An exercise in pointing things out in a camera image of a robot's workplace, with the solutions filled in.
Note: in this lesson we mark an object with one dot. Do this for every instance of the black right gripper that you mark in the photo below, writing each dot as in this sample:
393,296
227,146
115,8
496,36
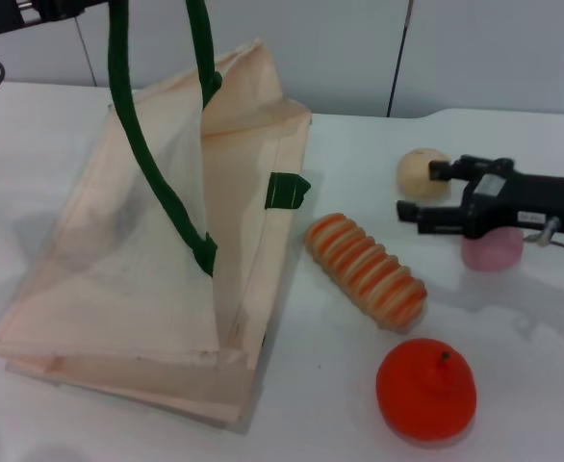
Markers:
513,202

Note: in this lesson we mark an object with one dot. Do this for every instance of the orange striped bread loaf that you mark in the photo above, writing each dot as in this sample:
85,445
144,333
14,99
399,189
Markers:
366,269

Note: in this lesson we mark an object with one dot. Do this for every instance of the cream fabric handbag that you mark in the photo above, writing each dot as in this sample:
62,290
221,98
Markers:
118,298

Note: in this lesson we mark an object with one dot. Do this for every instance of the beige round bun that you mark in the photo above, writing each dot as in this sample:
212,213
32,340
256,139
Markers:
414,175

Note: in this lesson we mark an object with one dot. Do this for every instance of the pink round bun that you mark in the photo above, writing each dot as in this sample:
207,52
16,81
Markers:
491,255

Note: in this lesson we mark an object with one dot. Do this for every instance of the black vertical pole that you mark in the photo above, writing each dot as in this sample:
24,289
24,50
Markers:
397,62

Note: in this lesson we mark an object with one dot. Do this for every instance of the orange persimmon fruit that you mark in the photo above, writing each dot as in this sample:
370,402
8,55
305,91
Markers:
421,394

